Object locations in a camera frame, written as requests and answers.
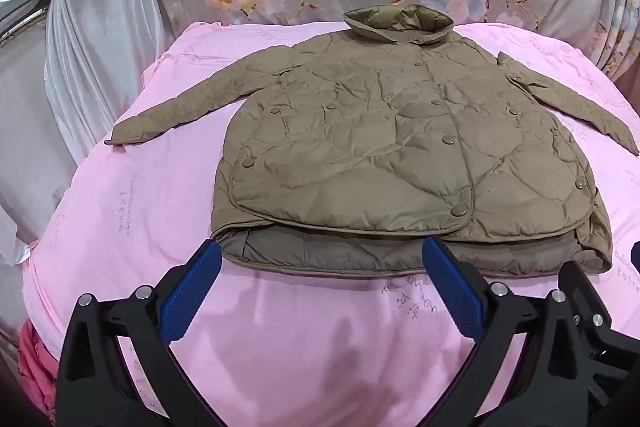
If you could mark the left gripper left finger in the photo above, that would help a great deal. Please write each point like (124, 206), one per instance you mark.
(95, 386)

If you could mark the dark pink cloth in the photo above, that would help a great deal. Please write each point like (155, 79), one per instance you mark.
(38, 370)

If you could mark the white satin curtain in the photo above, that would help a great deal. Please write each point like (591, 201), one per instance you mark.
(69, 69)

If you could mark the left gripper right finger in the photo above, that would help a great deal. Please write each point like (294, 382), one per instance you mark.
(490, 315)

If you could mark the olive quilted jacket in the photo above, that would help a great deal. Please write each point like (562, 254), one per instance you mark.
(350, 148)

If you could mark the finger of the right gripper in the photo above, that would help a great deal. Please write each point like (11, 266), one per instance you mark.
(635, 256)
(593, 370)

